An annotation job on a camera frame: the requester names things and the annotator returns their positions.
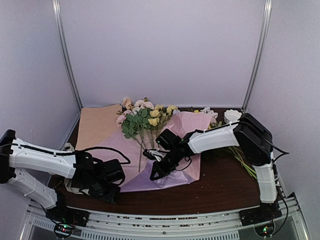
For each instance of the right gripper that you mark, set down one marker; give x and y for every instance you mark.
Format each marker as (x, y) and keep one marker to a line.
(163, 172)

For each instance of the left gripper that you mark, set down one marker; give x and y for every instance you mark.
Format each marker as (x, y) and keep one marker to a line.
(111, 196)

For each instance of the purple pink wrapping paper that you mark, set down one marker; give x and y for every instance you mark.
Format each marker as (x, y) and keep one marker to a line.
(138, 181)

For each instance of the pink rose stem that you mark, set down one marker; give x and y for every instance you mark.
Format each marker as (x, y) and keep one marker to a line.
(133, 119)

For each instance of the yellow rose stem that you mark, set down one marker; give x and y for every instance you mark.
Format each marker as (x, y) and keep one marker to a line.
(157, 118)

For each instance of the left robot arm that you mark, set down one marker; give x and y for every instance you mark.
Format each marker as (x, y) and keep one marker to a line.
(17, 157)

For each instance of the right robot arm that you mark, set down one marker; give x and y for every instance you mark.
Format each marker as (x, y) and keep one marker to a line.
(248, 133)

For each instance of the beige wrapping paper stack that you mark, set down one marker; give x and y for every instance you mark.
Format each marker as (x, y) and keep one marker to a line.
(96, 124)

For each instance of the white fluted dish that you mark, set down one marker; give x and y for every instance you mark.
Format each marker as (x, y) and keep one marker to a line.
(231, 116)

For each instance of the small yellow flower spray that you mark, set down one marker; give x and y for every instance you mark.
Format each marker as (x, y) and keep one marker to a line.
(238, 155)

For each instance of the front aluminium rail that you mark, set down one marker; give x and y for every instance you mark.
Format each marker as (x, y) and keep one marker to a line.
(225, 225)

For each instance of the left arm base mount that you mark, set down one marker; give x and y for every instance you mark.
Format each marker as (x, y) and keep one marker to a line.
(66, 220)

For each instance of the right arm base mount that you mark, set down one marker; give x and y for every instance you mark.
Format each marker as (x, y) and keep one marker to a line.
(262, 219)

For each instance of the left aluminium frame post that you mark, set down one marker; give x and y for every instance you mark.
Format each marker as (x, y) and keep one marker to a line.
(65, 53)

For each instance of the aluminium frame post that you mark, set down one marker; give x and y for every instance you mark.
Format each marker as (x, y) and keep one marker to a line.
(264, 30)
(65, 53)

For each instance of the right aluminium frame post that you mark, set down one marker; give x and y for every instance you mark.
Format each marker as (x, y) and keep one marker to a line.
(264, 30)

